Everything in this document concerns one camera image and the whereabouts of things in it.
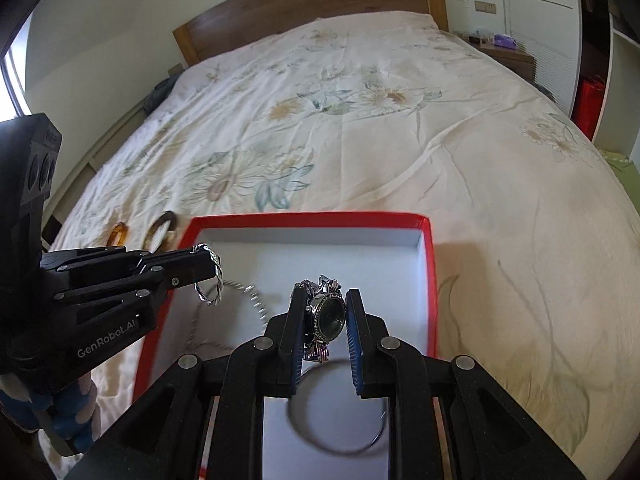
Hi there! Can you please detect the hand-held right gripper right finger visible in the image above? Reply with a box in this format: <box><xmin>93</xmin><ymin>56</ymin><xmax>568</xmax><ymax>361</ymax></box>
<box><xmin>345</xmin><ymin>288</ymin><xmax>586</xmax><ymax>480</ymax></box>

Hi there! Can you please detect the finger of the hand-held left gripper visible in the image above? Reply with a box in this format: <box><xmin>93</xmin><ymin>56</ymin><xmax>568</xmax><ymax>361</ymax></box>
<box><xmin>41</xmin><ymin>246</ymin><xmax>213</xmax><ymax>282</ymax></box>
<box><xmin>54</xmin><ymin>255</ymin><xmax>224</xmax><ymax>311</ymax></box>

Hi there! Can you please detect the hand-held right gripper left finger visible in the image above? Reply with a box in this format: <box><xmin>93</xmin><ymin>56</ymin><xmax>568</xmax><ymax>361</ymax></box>
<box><xmin>65</xmin><ymin>285</ymin><xmax>308</xmax><ymax>480</ymax></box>

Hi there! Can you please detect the twisted silver bracelet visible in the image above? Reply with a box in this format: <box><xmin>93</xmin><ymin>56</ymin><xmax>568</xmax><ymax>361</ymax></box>
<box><xmin>192</xmin><ymin>243</ymin><xmax>224</xmax><ymax>307</ymax></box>

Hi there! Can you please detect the amber bangle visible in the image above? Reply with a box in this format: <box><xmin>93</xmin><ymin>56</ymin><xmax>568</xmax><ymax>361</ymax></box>
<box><xmin>106</xmin><ymin>223</ymin><xmax>130</xmax><ymax>250</ymax></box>

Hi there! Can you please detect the silver wristwatch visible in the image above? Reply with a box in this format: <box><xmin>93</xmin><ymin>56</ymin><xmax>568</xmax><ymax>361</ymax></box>
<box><xmin>292</xmin><ymin>275</ymin><xmax>351</xmax><ymax>363</ymax></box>

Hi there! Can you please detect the dark brown bangle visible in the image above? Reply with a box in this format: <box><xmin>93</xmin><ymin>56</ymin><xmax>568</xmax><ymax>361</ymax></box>
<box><xmin>141</xmin><ymin>211</ymin><xmax>177</xmax><ymax>253</ymax></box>

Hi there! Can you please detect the red jewelry box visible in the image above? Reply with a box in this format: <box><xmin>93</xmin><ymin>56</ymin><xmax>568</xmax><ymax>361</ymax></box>
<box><xmin>131</xmin><ymin>213</ymin><xmax>441</xmax><ymax>480</ymax></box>

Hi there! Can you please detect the thin silver bangle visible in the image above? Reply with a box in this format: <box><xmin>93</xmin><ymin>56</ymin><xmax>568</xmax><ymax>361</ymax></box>
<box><xmin>286</xmin><ymin>360</ymin><xmax>389</xmax><ymax>457</ymax></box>

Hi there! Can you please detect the dark cloth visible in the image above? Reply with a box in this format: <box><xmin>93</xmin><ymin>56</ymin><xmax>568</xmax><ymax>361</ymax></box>
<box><xmin>142</xmin><ymin>77</ymin><xmax>177</xmax><ymax>114</ymax></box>

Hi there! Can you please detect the floral bedspread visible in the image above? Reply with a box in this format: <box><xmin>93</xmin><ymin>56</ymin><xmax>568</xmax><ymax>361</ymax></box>
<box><xmin>50</xmin><ymin>10</ymin><xmax>632</xmax><ymax>480</ymax></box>

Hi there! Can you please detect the wooden headboard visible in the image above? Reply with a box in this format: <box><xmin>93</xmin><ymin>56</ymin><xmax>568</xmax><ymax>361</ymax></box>
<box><xmin>172</xmin><ymin>0</ymin><xmax>451</xmax><ymax>68</ymax></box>

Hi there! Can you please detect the green floor mat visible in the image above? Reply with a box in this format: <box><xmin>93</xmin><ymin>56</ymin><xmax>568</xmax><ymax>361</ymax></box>
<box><xmin>599</xmin><ymin>147</ymin><xmax>640</xmax><ymax>198</ymax></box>

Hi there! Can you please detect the wooden nightstand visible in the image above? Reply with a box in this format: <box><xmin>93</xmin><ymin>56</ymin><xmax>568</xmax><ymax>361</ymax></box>
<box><xmin>452</xmin><ymin>30</ymin><xmax>539</xmax><ymax>84</ymax></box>

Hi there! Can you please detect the red bag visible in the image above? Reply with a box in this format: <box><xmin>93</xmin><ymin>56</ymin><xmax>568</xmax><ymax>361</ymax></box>
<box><xmin>570</xmin><ymin>75</ymin><xmax>609</xmax><ymax>142</ymax></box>

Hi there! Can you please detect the white wardrobe door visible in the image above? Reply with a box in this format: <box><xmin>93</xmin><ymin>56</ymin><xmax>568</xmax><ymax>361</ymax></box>
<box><xmin>497</xmin><ymin>0</ymin><xmax>584</xmax><ymax>117</ymax></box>

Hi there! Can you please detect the white shelf unit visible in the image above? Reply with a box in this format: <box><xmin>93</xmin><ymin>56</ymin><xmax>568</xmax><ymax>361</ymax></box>
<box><xmin>592</xmin><ymin>10</ymin><xmax>640</xmax><ymax>157</ymax></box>

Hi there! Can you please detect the beaded silver necklace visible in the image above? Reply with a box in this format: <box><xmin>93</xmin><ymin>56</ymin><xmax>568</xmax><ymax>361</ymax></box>
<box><xmin>187</xmin><ymin>280</ymin><xmax>269</xmax><ymax>352</ymax></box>

